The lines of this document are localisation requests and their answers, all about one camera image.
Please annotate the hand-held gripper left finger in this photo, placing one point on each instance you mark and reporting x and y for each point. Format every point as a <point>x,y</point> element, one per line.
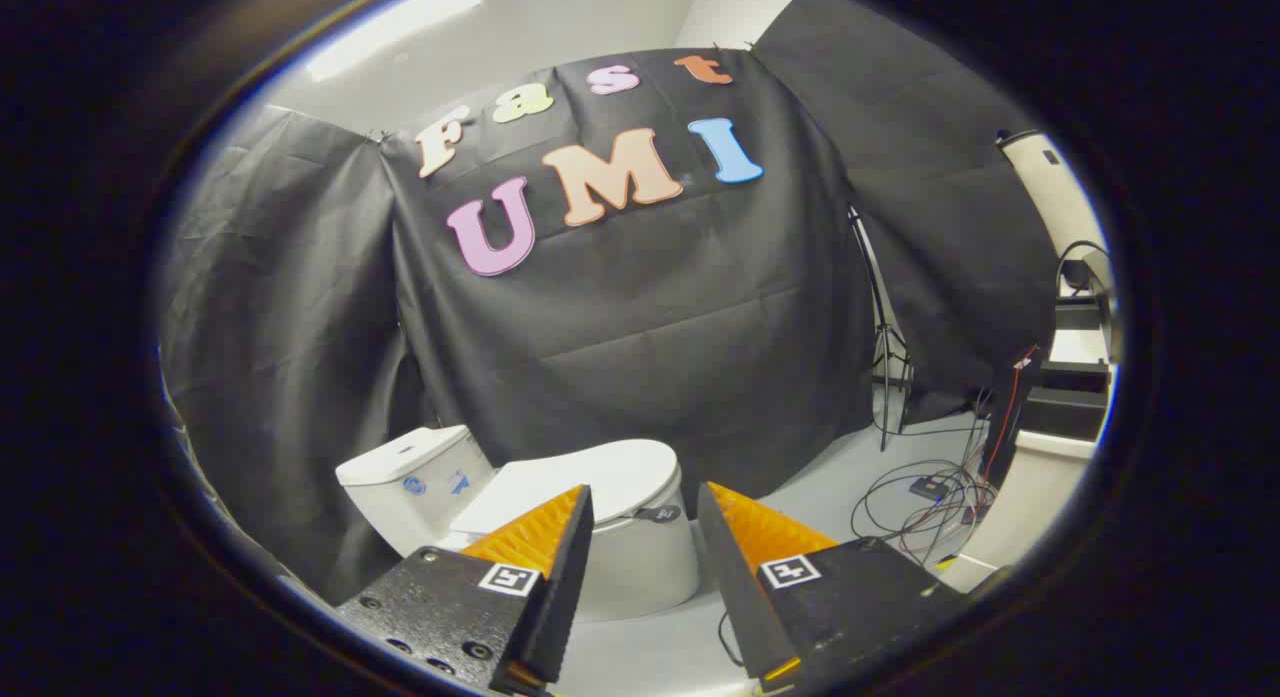
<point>560,597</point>

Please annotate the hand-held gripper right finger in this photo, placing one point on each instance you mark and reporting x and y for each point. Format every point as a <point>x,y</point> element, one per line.
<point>735,597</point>

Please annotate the white toilet lid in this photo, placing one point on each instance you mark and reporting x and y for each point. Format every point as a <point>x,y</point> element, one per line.
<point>600,477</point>

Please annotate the white toilet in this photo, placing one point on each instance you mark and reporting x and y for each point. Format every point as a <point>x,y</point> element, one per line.
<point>640,577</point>

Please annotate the small black floor box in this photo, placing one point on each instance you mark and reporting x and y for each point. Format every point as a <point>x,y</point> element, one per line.
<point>928,487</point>

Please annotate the black tripod stand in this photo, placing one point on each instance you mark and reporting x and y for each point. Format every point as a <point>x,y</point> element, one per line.
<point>886,377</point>

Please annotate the black backdrop cloth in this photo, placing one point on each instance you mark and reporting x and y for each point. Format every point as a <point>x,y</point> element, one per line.
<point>650,327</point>

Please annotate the white shelf unit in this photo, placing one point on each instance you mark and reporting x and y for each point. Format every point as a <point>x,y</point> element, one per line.
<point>1030,477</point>

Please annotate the white upright panel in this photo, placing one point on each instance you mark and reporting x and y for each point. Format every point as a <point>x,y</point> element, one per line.
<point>1050,192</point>

